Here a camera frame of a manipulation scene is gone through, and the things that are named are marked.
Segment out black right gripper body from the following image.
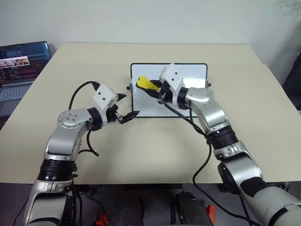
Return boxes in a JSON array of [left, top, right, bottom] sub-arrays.
[[158, 81, 176, 105]]

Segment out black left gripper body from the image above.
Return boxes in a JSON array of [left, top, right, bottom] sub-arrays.
[[105, 105, 120, 125]]

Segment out yellow whiteboard eraser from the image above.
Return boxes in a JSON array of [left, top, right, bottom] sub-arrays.
[[136, 75, 162, 93]]

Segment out dark rounded shape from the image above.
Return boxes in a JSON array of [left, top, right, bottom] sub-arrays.
[[121, 196, 144, 226], [170, 190, 213, 226]]

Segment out red plastic part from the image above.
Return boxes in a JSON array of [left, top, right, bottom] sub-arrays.
[[94, 213, 110, 226], [204, 204, 217, 223]]

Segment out open grey laptop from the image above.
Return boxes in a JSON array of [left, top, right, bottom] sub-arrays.
[[0, 41, 52, 117]]

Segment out dark furniture piece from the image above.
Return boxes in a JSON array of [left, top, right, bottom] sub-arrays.
[[281, 46, 301, 111]]

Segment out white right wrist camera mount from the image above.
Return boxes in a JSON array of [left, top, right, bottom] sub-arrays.
[[158, 63, 187, 105]]

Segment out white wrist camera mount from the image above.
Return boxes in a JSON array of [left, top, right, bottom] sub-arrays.
[[158, 63, 187, 105], [92, 84, 119, 114]]

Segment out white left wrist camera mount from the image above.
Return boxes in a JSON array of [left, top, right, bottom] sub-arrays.
[[92, 84, 119, 114]]

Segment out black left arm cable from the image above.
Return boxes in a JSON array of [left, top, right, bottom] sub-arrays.
[[68, 81, 101, 157]]

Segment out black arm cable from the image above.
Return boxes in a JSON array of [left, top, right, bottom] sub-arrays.
[[158, 98, 261, 226], [68, 81, 101, 157]]

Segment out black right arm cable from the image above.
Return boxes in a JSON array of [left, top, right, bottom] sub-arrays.
[[158, 98, 261, 226]]

